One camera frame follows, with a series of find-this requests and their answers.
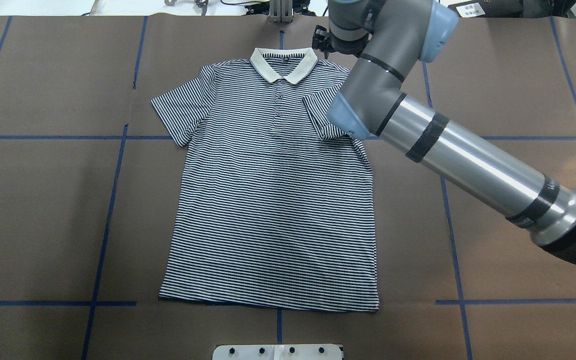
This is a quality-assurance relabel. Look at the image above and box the black box with label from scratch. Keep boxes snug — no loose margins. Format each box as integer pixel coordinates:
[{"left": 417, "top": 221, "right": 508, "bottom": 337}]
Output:
[{"left": 439, "top": 0, "right": 524, "bottom": 18}]

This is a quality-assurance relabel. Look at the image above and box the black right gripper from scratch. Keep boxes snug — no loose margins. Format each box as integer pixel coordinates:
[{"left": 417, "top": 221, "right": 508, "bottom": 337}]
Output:
[{"left": 311, "top": 26, "right": 334, "bottom": 54}]

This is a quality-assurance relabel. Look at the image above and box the aluminium camera mast profile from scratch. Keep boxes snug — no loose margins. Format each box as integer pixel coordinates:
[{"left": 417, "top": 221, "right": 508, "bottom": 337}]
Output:
[{"left": 268, "top": 0, "right": 294, "bottom": 24}]

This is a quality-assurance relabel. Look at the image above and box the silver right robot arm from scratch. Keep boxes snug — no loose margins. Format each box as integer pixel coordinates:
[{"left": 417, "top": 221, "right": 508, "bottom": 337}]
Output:
[{"left": 313, "top": 0, "right": 576, "bottom": 265}]

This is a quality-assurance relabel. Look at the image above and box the navy white striped polo shirt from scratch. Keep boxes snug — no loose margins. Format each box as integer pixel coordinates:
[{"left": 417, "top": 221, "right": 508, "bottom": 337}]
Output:
[{"left": 150, "top": 48, "right": 380, "bottom": 312}]

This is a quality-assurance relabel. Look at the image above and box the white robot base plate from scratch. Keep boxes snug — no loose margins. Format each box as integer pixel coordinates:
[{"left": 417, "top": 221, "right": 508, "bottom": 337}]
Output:
[{"left": 212, "top": 343, "right": 345, "bottom": 360}]

